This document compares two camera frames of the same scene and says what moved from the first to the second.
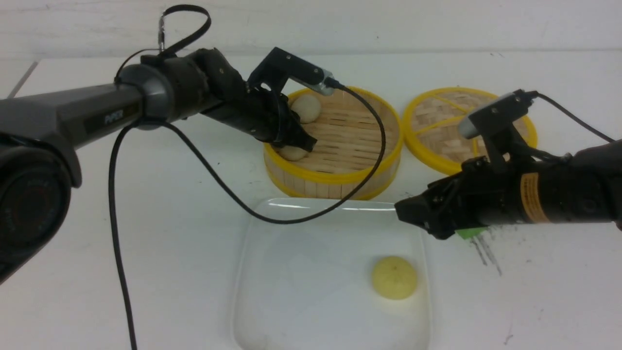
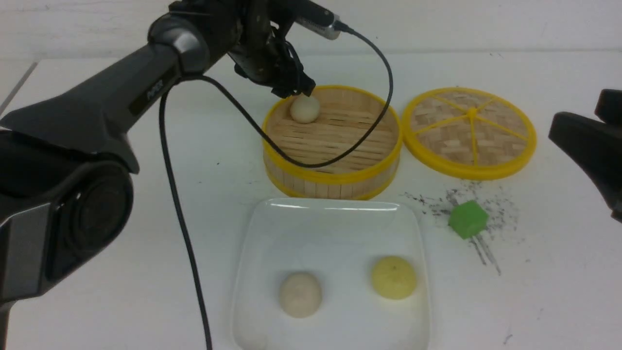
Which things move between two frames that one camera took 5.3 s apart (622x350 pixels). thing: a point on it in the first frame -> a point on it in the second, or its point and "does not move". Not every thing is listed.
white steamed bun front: x=293 y=153 -> x=300 y=294
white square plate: x=309 y=286 does not move
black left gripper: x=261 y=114 -> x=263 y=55
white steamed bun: x=307 y=107 does not move
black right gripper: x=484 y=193 -> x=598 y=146
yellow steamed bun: x=394 y=277 does not move
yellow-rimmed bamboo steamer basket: x=348 y=136 does not move
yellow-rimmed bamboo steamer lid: x=432 y=126 does not move
